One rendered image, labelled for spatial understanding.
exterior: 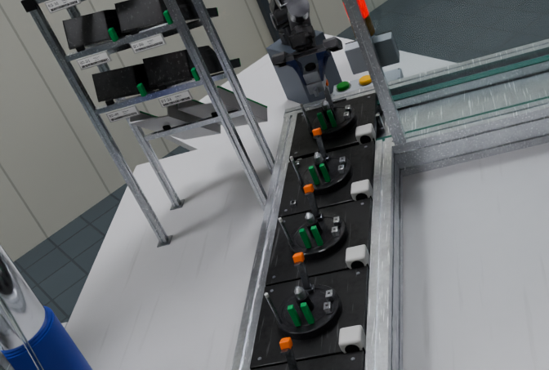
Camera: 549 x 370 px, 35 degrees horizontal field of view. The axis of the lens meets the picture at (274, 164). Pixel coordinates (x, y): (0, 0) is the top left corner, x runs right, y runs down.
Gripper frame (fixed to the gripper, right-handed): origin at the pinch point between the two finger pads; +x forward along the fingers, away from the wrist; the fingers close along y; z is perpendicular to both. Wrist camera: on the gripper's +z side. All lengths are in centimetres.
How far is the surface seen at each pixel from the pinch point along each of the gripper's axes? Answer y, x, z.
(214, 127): -35.4, 5.0, -14.2
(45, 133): -179, -42, -159
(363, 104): 8.4, 9.8, -16.9
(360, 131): 8.9, 18.8, -2.3
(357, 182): 8.7, 33.1, 16.0
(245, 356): -15, 65, 52
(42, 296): -183, 38, -137
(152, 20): -27.9, -15.7, 32.8
